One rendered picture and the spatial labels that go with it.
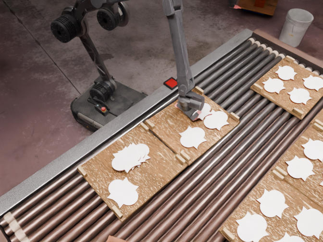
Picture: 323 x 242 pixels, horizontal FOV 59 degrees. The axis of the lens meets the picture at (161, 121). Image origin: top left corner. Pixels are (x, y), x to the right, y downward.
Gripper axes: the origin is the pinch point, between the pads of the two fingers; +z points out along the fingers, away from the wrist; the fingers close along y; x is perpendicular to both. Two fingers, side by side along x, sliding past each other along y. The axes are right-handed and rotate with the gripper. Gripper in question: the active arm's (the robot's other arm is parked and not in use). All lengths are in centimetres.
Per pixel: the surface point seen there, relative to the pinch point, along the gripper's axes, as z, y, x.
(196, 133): -0.6, -11.2, 6.3
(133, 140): -9.8, 8.1, 31.9
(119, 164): -18.3, 0.3, 44.7
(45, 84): 82, 178, 55
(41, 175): -25, 23, 74
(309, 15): 156, 42, -217
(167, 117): -0.9, 7.3, 9.9
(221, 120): 5.7, -14.2, -9.1
